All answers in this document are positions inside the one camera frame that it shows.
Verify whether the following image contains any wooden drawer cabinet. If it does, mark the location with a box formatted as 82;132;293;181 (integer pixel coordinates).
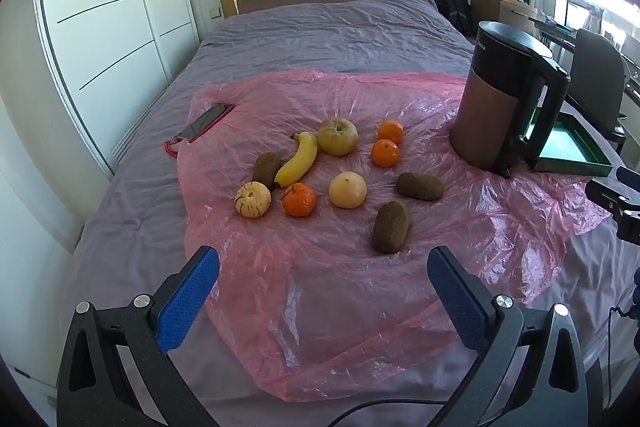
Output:
470;0;538;38

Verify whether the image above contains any copper and black kettle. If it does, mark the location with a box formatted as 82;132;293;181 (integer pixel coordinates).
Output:
449;21;571;179

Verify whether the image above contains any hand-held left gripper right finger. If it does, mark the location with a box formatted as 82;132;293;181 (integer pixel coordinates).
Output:
426;246;590;427

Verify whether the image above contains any desk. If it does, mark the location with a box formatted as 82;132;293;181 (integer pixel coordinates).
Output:
530;14;581;58

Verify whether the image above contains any pale yellow pear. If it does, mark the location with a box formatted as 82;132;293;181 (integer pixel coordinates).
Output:
328;171;368;209

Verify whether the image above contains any green tray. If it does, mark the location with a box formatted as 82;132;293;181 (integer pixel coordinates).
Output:
527;109;613;178

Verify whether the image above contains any pink plastic sheet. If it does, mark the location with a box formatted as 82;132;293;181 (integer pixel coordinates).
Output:
177;69;613;403

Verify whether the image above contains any yellow banana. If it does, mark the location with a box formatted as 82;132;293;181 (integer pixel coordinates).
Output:
274;132;319;188

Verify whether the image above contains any tangerine with stem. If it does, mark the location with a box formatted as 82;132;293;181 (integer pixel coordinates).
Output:
281;182;318;218

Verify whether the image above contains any smartphone in red case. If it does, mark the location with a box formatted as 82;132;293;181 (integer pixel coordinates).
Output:
165;103;235;155

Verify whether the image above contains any brown kiwi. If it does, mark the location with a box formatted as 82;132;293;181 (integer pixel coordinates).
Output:
371;201;412;255
251;152;282;190
396;172;444;202

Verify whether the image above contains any white wardrobe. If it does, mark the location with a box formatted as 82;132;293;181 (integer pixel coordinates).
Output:
32;0;201;172

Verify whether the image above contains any black cable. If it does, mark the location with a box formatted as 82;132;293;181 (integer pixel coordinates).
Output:
332;399;451;427

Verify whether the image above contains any grey chair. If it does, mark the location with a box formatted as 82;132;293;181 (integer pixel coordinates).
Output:
565;28;628;152

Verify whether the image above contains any green-yellow apple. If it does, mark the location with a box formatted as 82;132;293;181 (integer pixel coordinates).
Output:
317;117;359;156

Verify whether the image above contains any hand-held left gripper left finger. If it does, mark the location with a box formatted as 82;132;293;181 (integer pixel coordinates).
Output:
56;246;221;427

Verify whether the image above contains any black backpack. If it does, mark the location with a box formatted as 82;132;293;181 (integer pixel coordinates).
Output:
432;0;473;38

